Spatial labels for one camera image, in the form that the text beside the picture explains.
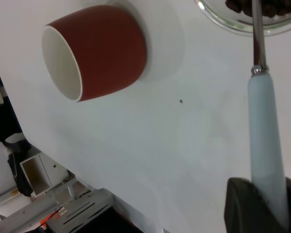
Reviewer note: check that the clear glass cup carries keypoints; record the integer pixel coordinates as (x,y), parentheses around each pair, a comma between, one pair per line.
(235,25)

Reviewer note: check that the dark coffee beans pile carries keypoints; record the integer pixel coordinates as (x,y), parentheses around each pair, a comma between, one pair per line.
(237,6)

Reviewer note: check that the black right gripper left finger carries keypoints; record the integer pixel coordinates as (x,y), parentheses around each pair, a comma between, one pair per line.
(242,208)

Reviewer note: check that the slotted aluminium frame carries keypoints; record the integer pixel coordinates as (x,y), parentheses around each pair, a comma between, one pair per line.
(26,216)

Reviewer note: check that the red ceramic mug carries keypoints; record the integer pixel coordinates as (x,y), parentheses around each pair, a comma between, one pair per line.
(106,51)

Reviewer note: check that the white open box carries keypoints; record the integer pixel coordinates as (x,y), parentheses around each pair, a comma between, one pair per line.
(53,170)

